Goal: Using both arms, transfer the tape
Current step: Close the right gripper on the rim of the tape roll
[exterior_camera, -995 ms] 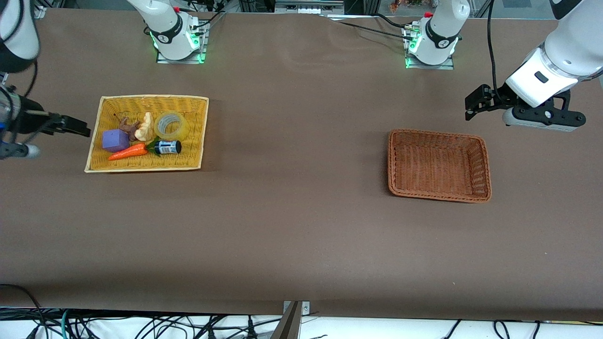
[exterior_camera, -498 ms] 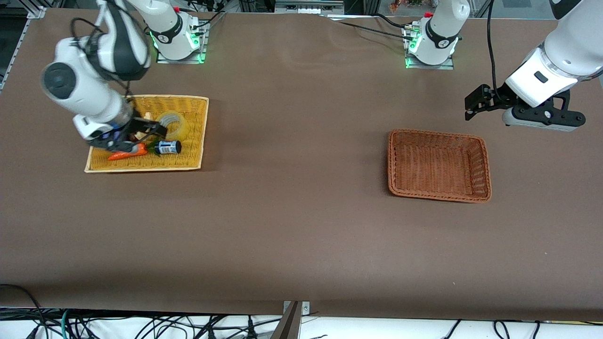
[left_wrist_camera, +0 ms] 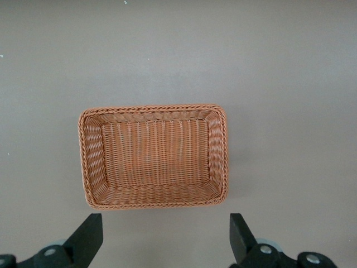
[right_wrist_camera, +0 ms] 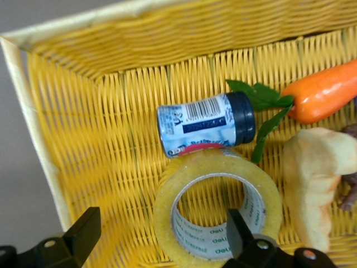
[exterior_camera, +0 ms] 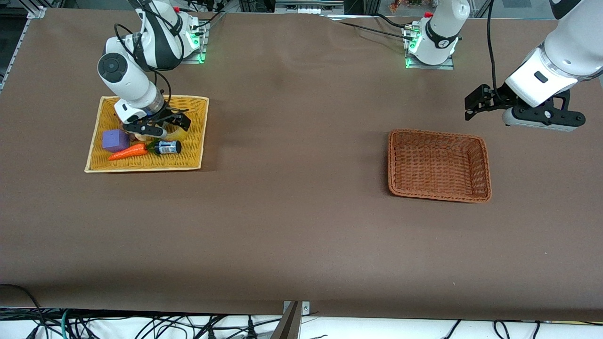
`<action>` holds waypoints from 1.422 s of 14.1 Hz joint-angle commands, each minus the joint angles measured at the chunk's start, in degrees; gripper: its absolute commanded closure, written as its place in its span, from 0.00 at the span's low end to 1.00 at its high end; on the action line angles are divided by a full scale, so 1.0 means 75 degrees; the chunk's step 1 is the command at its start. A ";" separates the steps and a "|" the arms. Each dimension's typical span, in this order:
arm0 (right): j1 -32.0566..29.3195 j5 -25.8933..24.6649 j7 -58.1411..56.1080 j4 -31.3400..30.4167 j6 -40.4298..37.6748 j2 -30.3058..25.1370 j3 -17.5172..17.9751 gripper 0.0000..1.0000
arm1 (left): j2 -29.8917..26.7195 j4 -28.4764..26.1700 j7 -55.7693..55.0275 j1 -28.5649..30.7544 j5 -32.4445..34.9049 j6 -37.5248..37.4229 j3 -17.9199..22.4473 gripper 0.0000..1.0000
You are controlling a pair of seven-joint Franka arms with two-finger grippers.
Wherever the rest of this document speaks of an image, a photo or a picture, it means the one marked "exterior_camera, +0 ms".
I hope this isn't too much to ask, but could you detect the yellow wicker basket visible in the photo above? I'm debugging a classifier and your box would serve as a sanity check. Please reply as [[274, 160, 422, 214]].
[[84, 95, 209, 174]]

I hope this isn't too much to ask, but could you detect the short black table cable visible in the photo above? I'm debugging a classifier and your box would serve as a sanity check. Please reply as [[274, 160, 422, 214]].
[[375, 13, 415, 30]]

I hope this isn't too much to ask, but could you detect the small blue labelled can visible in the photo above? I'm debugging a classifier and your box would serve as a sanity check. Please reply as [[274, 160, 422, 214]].
[[153, 140, 182, 155]]

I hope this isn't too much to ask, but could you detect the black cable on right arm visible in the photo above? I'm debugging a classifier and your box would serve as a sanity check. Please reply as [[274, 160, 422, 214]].
[[112, 0, 173, 121]]

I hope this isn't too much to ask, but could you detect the brown wicker basket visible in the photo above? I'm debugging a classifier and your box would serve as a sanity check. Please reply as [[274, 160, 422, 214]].
[[387, 128, 492, 203]]

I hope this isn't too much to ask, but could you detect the brown angled bar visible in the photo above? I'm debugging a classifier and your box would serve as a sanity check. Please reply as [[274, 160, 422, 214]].
[[270, 301, 302, 339]]

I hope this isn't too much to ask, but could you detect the orange toy carrot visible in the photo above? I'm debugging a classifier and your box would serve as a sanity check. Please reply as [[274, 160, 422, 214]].
[[108, 139, 159, 161]]

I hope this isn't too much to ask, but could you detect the long black table cable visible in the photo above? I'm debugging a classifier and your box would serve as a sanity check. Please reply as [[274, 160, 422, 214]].
[[325, 15, 411, 40]]

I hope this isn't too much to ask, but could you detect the metal table edge bracket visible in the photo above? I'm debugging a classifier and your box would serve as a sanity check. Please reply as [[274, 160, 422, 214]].
[[283, 300, 310, 317]]

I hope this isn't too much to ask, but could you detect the aluminium frame rail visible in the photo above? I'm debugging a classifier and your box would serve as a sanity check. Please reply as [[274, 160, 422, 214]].
[[0, 6, 49, 91]]

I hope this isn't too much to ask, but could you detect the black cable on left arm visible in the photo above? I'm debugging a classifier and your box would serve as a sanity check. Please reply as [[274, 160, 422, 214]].
[[485, 0, 501, 95]]

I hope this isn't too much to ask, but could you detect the purple cube block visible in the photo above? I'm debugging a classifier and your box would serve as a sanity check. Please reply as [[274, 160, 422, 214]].
[[102, 129, 130, 153]]

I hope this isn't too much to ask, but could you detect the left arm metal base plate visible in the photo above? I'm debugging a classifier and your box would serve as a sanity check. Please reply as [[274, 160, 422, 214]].
[[403, 26, 456, 71]]

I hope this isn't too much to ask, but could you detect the thick black floor cable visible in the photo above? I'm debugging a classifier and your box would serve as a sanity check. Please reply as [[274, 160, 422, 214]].
[[0, 283, 49, 339]]

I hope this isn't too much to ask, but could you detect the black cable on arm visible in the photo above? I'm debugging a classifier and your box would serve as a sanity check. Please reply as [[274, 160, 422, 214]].
[[112, 0, 173, 121], [485, 0, 501, 95]]

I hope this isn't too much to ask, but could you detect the grey background box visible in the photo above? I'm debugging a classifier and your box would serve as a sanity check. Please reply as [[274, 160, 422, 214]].
[[274, 0, 345, 15]]

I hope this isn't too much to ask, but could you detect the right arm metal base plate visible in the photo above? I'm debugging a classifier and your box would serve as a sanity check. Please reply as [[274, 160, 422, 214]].
[[157, 20, 209, 65]]

